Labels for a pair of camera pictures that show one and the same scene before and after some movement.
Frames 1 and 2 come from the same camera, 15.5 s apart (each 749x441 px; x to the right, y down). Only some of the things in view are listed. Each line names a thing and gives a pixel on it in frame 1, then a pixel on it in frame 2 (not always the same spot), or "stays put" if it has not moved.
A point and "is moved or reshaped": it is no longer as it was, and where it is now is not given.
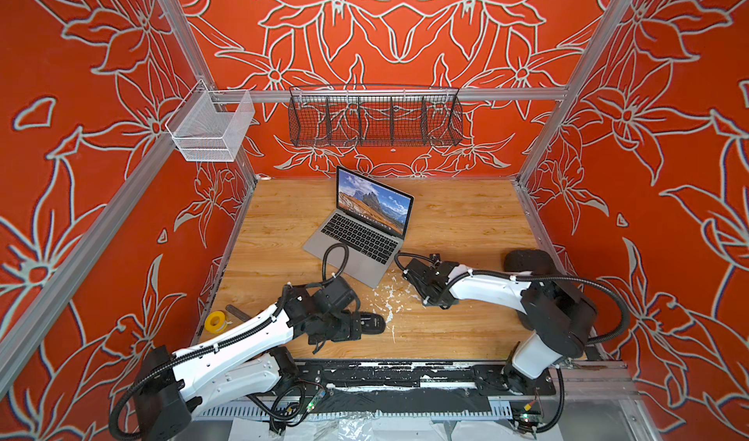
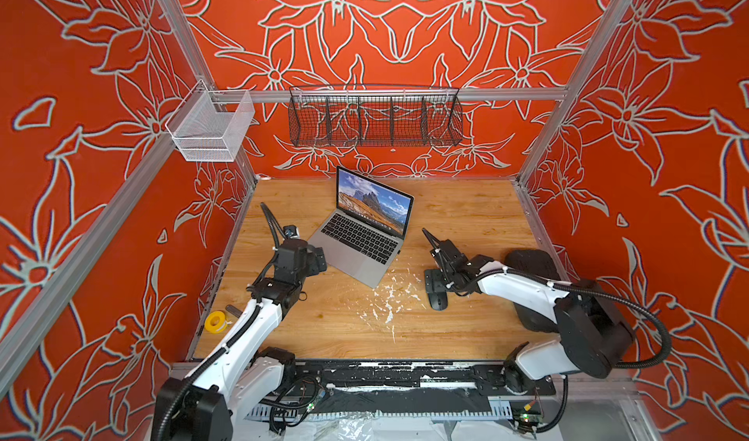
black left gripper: (348, 333) to (311, 258)
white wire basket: (210, 125) stays put
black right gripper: (427, 300) to (440, 268)
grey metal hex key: (238, 313) stays put
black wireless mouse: (372, 323) is moved or reshaped
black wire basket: (375, 116) stays put
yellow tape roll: (216, 329) stays put
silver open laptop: (370, 222) stays put
